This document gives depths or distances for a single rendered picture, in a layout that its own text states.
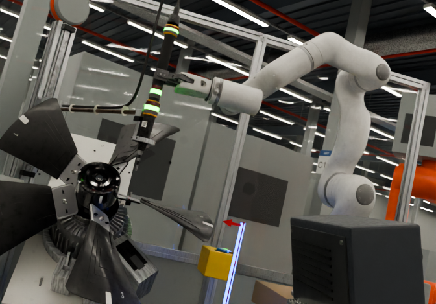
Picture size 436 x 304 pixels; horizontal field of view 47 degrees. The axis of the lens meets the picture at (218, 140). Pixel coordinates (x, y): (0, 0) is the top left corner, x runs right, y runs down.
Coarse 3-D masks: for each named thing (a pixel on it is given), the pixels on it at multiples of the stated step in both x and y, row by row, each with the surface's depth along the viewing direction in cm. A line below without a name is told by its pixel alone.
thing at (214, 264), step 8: (208, 248) 175; (216, 248) 183; (200, 256) 183; (208, 256) 170; (216, 256) 170; (224, 256) 171; (232, 256) 172; (200, 264) 179; (208, 264) 170; (216, 264) 170; (224, 264) 171; (208, 272) 169; (216, 272) 170; (224, 272) 170; (224, 280) 170
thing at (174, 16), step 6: (174, 12) 152; (174, 18) 151; (174, 24) 155; (144, 114) 148; (144, 120) 147; (150, 120) 147; (144, 126) 147; (150, 126) 147; (144, 132) 147; (150, 132) 148; (144, 144) 147; (144, 150) 147
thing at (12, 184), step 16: (0, 192) 129; (16, 192) 131; (32, 192) 133; (48, 192) 135; (0, 208) 128; (16, 208) 130; (32, 208) 133; (48, 208) 135; (0, 224) 128; (16, 224) 130; (32, 224) 133; (48, 224) 136; (0, 240) 128; (16, 240) 130
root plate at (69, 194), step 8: (72, 184) 139; (56, 192) 137; (64, 192) 138; (72, 192) 140; (56, 200) 137; (72, 200) 140; (56, 208) 137; (64, 208) 139; (72, 208) 140; (56, 216) 137; (64, 216) 139
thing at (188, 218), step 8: (144, 200) 143; (152, 208) 140; (160, 208) 142; (168, 208) 146; (176, 208) 155; (168, 216) 139; (176, 216) 142; (184, 216) 144; (192, 216) 148; (208, 216) 155; (184, 224) 139; (192, 224) 142; (200, 224) 145; (192, 232) 138; (200, 232) 140; (208, 232) 142
